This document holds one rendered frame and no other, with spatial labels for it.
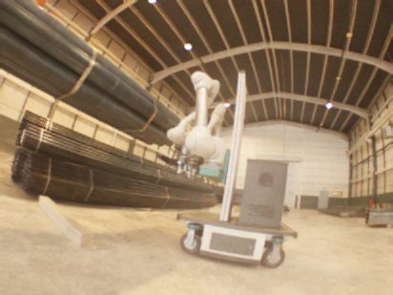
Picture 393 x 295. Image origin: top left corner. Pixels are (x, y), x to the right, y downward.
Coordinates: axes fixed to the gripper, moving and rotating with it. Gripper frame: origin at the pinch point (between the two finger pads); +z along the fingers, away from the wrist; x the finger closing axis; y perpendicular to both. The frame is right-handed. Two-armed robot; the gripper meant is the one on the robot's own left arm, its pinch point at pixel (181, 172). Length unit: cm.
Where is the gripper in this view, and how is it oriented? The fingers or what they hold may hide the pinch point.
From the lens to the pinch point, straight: 169.3
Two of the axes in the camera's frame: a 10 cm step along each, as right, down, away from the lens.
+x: -2.8, -2.7, -9.2
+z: -1.7, 9.6, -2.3
